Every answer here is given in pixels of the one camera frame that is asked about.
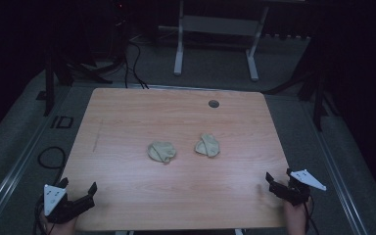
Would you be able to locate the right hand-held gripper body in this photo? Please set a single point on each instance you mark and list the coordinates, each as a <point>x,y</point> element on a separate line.
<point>293,194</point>

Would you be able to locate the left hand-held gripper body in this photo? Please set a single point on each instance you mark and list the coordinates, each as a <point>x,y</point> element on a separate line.
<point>68,207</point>

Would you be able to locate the light green sock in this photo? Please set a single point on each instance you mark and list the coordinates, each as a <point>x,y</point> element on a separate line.
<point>208,145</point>
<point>161,151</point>

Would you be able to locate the person's left hand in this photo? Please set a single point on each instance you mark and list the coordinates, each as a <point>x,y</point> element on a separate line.
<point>60,228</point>

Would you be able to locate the person's right hand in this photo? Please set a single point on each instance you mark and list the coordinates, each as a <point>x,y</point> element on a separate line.
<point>295,218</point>

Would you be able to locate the black metal stand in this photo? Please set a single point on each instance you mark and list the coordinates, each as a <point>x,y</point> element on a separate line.
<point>318,98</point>
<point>50,84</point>

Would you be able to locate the grey table grommet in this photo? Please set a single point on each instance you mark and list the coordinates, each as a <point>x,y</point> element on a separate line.
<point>213,103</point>

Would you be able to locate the metal floor rail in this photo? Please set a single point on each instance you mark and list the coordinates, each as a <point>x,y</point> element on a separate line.
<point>16,169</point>
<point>336,169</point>

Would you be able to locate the white metal desk frame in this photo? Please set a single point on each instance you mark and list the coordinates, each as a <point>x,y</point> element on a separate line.
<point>220,26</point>

